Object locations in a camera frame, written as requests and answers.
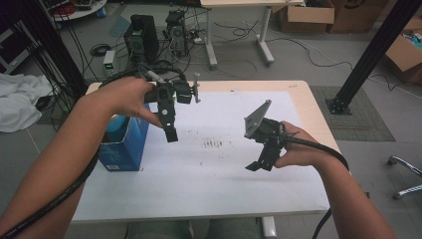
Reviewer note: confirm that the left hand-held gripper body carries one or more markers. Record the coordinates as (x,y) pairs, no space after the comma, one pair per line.
(172,94)

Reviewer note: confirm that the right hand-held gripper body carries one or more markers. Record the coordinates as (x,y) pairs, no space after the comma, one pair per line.
(270,132)

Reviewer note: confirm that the person's right hand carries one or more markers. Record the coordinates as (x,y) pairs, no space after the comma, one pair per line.
(298,154)

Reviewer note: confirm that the person's left hand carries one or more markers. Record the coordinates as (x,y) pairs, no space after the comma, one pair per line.
(126,98)

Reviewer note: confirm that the white power strip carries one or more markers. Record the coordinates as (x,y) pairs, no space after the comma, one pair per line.
(198,40)

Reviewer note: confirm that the open-sided computer tower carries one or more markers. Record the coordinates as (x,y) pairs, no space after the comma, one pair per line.
(176,31)

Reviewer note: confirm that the black computer tower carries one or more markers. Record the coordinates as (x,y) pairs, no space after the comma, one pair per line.
(146,36)

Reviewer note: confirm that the white table leg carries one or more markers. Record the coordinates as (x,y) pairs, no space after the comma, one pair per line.
(268,227)

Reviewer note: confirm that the white power supply unit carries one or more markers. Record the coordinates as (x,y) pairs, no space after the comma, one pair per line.
(109,63)

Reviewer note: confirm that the grey floor mat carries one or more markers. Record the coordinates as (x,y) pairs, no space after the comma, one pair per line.
(365,119)

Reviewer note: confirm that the white-legged wooden desk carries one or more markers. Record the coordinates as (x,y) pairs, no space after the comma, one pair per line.
(245,2)

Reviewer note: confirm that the round white table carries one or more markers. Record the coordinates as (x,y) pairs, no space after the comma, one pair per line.
(83,11)

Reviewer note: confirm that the small open cardboard box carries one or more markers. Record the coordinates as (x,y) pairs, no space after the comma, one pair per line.
(308,16)

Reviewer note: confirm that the chrome chair base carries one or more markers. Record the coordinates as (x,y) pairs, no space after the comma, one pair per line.
(406,166)

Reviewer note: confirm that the large closed cardboard box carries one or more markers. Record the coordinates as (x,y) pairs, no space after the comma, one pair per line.
(358,15)

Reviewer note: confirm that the white cloth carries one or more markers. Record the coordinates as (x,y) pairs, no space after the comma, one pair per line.
(20,99)

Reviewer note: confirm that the cardboard box with blue contents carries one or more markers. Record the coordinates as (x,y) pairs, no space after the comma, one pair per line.
(403,54)

